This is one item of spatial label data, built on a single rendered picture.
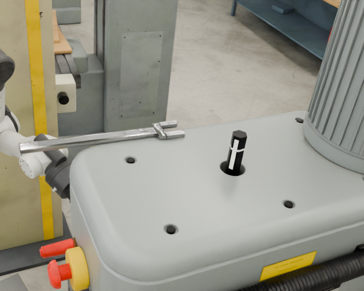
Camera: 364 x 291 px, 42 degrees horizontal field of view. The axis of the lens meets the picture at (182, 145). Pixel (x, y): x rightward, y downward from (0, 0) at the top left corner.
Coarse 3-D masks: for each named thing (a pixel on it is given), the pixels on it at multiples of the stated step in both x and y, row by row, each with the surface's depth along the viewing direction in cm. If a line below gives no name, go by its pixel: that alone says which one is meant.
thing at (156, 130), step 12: (108, 132) 71; (120, 132) 71; (132, 132) 72; (144, 132) 72; (156, 132) 72; (168, 132) 73; (180, 132) 73; (24, 144) 66; (36, 144) 67; (48, 144) 67; (60, 144) 67; (72, 144) 68; (84, 144) 68
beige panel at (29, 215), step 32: (0, 0) 206; (32, 0) 211; (0, 32) 213; (32, 32) 219; (32, 64) 228; (32, 96) 237; (32, 128) 248; (0, 160) 251; (0, 192) 262; (32, 192) 272; (0, 224) 275; (32, 224) 285; (64, 224) 310; (0, 256) 282; (32, 256) 285; (64, 256) 288
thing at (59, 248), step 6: (66, 240) 77; (72, 240) 78; (48, 246) 76; (54, 246) 76; (60, 246) 76; (66, 246) 76; (72, 246) 77; (42, 252) 75; (48, 252) 75; (54, 252) 76; (60, 252) 76
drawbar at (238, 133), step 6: (234, 132) 65; (240, 132) 65; (234, 138) 65; (240, 138) 64; (246, 138) 65; (240, 144) 65; (228, 156) 67; (240, 156) 66; (228, 162) 67; (234, 162) 66; (240, 162) 67; (228, 168) 67; (234, 168) 67; (228, 174) 68; (234, 174) 68
